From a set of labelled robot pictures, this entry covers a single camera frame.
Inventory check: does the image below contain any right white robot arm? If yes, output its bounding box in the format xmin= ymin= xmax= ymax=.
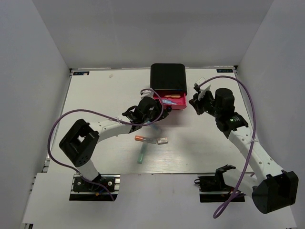
xmin=189 ymin=87 xmax=299 ymax=214

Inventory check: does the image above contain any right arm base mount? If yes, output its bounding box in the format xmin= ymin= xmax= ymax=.
xmin=194 ymin=165 xmax=236 ymax=203

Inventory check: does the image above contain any green highlighter pen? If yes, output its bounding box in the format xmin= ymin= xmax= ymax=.
xmin=137 ymin=142 xmax=148 ymax=164

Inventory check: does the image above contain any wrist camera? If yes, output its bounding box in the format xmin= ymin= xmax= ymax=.
xmin=194 ymin=77 xmax=211 ymax=100
xmin=140 ymin=88 xmax=154 ymax=99

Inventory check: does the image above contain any blue table label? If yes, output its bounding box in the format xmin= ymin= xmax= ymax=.
xmin=216 ymin=69 xmax=234 ymax=73
xmin=73 ymin=71 xmax=90 ymax=76

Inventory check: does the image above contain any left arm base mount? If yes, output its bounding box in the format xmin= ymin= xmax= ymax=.
xmin=69 ymin=174 xmax=121 ymax=202

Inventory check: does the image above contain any orange cap highlighter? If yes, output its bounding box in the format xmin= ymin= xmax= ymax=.
xmin=134 ymin=135 xmax=157 ymax=144

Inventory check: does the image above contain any right blue table label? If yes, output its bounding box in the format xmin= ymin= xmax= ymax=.
xmin=216 ymin=69 xmax=234 ymax=73

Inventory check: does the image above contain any blue transparent correction tape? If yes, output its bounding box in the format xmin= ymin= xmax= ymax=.
xmin=162 ymin=99 xmax=177 ymax=105

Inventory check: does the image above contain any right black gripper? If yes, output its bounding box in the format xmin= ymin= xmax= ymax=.
xmin=190 ymin=89 xmax=222 ymax=118

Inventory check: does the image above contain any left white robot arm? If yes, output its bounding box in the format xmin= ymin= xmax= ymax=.
xmin=59 ymin=96 xmax=172 ymax=190

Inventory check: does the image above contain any light blue glue stick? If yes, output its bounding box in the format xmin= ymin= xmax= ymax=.
xmin=149 ymin=124 xmax=162 ymax=135

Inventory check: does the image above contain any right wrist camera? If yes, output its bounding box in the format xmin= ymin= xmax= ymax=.
xmin=194 ymin=77 xmax=211 ymax=100

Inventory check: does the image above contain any white staples box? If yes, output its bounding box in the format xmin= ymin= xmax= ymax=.
xmin=157 ymin=137 xmax=169 ymax=145

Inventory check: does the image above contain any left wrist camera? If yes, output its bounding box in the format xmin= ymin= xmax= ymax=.
xmin=140 ymin=88 xmax=154 ymax=99

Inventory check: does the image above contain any left blue table label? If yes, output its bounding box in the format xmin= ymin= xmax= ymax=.
xmin=73 ymin=71 xmax=90 ymax=76

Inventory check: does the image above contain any orange transparent correction tape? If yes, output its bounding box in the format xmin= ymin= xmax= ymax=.
xmin=164 ymin=94 xmax=181 ymax=99

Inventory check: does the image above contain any black drawer cabinet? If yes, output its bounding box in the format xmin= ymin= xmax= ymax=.
xmin=150 ymin=63 xmax=187 ymax=94

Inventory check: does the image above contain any pink drawer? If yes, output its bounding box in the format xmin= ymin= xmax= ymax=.
xmin=156 ymin=90 xmax=187 ymax=110

